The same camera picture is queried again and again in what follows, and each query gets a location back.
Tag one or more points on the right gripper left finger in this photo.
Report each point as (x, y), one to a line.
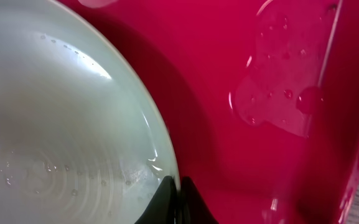
(161, 208)

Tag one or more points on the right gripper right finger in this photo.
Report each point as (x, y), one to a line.
(192, 207)

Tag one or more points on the light blue plate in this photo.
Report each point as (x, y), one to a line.
(81, 139)
(96, 3)

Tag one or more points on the red plastic tray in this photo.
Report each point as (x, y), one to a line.
(261, 99)

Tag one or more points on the light blue plate top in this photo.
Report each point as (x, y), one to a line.
(96, 3)

